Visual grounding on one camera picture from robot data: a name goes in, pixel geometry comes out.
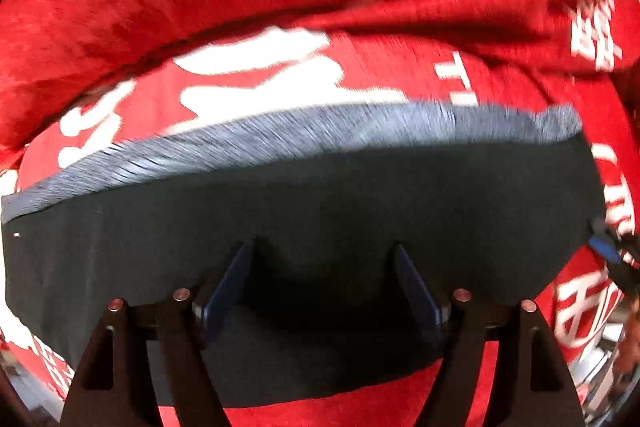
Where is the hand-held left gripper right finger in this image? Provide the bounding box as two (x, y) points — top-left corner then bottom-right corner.
(394, 243), (586, 427)

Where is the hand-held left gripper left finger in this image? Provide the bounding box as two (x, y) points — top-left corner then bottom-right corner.
(60, 243), (253, 427)

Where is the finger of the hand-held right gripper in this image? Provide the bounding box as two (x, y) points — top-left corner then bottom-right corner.
(587, 216), (640, 308)

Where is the black pants grey patterned waistband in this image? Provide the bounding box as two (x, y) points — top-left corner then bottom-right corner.
(0, 103), (607, 408)

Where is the red printed sofa seat cover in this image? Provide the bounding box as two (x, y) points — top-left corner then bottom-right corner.
(0, 27), (640, 427)

